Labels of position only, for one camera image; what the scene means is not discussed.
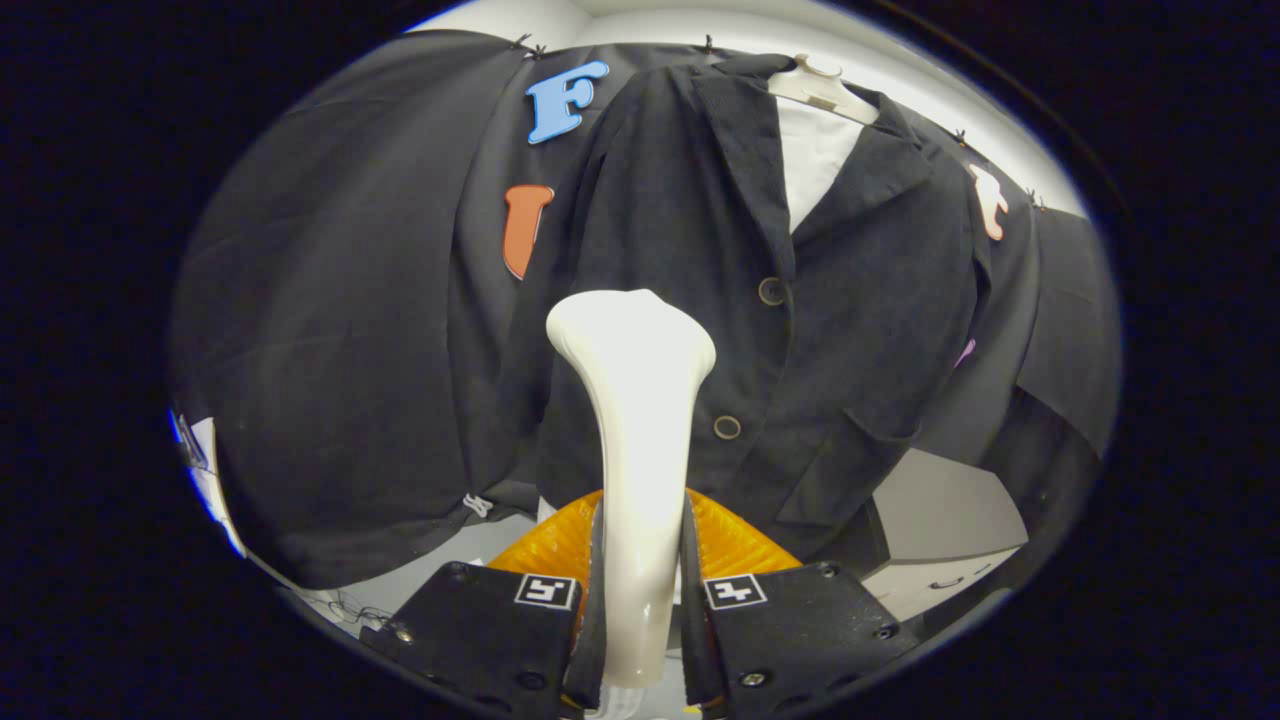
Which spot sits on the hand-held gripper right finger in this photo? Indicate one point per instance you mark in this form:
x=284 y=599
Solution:
x=800 y=630

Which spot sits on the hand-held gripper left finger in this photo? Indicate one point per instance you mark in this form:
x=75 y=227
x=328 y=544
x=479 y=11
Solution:
x=480 y=630

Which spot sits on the white garment steamer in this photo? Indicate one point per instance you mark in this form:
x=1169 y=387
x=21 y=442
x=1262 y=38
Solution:
x=640 y=430

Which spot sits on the black jacket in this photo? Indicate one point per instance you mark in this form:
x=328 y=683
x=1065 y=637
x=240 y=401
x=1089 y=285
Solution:
x=870 y=320

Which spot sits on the white shirt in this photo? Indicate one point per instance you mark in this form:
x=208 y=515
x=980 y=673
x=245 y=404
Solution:
x=810 y=160

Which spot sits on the white clothes hanger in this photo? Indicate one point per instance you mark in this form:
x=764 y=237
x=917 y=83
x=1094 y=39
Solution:
x=815 y=85

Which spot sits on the grey beige cabinet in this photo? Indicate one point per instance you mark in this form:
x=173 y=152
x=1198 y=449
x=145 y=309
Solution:
x=940 y=510

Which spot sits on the black backdrop cloth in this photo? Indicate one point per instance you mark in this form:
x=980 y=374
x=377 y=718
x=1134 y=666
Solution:
x=330 y=350

